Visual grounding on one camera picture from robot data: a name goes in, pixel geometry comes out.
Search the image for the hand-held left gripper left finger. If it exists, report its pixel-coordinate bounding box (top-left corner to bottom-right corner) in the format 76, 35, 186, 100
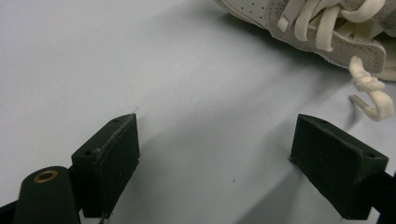
71, 113, 141, 218

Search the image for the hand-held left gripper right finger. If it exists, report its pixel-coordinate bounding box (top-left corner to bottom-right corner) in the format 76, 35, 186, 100
289, 113, 389, 221

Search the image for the white grey sneaker yellow heel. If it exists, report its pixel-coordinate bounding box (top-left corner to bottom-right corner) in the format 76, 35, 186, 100
214, 0, 396, 122

